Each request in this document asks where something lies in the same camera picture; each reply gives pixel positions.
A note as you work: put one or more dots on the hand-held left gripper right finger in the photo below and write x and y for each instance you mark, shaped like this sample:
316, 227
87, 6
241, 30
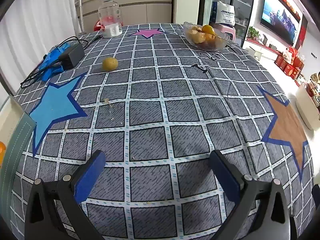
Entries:
225, 177

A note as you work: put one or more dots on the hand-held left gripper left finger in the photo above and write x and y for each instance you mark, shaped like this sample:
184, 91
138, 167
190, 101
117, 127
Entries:
90, 177

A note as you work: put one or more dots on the white tray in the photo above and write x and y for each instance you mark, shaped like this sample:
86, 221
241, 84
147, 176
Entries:
17, 140

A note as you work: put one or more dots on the peel scrap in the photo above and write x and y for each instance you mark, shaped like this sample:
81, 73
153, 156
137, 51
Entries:
107, 101

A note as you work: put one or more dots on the checked star tablecloth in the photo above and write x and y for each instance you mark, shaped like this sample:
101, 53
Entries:
160, 120

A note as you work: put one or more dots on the orange mandarin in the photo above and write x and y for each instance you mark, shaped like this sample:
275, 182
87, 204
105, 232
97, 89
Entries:
1, 150

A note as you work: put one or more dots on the white low cabinet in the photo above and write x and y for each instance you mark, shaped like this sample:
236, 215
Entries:
306, 110

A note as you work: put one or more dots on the small black clip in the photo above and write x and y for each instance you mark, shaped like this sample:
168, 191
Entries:
200, 68

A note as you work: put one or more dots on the yellow-green citrus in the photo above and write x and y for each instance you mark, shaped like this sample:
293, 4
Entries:
110, 63

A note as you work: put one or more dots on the blue plastic bag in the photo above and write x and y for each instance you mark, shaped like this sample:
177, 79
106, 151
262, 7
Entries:
51, 62

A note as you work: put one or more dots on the black power adapter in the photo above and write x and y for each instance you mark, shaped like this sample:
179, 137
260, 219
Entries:
72, 55

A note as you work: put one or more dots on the colourful shelf ornaments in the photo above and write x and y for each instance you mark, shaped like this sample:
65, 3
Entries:
315, 85

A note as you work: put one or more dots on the stack of red gift boxes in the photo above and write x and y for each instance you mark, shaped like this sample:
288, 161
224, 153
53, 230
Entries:
290, 62

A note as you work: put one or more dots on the glass bowl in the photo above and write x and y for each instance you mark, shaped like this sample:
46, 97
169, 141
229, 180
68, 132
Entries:
206, 43

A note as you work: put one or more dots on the white television console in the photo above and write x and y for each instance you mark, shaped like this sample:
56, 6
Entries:
265, 47

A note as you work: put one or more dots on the pink stool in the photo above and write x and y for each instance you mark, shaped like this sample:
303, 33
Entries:
231, 33

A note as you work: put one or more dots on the potted plant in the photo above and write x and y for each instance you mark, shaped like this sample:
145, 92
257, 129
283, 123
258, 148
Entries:
253, 32

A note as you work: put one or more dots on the small orange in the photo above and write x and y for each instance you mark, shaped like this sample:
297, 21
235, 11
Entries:
208, 29

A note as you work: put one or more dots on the red stool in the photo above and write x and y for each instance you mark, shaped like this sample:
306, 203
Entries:
98, 26

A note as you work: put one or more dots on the clear plastic bottle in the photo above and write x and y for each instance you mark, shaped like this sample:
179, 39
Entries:
110, 17

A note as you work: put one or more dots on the white curtain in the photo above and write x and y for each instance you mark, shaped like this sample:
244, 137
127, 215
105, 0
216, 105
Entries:
37, 25

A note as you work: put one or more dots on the white shopping bag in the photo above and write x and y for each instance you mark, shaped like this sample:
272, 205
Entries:
226, 13

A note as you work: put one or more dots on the white mop pole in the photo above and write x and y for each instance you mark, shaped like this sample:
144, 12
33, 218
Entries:
80, 7

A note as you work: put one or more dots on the white counter cabinet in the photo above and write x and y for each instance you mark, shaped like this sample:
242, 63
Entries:
130, 5

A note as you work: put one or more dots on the red wall banner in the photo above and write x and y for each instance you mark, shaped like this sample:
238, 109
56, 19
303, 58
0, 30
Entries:
303, 30

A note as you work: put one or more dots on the wall television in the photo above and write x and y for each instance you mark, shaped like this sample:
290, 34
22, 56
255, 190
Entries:
280, 15

